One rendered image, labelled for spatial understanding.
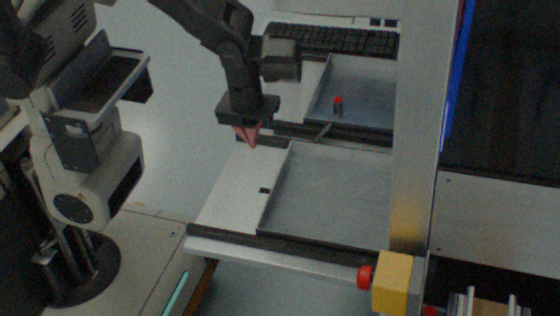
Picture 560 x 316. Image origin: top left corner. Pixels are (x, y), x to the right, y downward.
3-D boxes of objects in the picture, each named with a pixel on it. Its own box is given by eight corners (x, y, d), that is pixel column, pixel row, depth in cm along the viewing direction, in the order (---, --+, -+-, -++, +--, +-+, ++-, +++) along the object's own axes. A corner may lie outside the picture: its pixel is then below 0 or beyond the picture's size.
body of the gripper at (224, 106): (270, 127, 109) (266, 92, 104) (214, 120, 112) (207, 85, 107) (281, 103, 114) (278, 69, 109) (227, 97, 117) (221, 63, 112)
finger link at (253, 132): (260, 160, 115) (254, 120, 109) (223, 155, 117) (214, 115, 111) (272, 136, 120) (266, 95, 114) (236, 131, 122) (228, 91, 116)
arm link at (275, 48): (224, 1, 102) (214, 42, 97) (297, 1, 100) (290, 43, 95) (238, 55, 112) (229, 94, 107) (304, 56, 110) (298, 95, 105)
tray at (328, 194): (448, 174, 137) (450, 162, 134) (434, 273, 119) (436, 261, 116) (291, 151, 145) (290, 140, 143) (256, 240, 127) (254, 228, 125)
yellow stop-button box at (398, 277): (423, 284, 108) (426, 257, 103) (417, 322, 103) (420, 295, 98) (377, 275, 110) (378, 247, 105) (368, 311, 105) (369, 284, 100)
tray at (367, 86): (466, 79, 160) (468, 67, 158) (454, 150, 142) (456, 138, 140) (330, 64, 169) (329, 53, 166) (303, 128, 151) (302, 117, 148)
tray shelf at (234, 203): (467, 73, 165) (468, 67, 163) (430, 304, 116) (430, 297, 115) (284, 54, 177) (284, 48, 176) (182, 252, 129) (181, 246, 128)
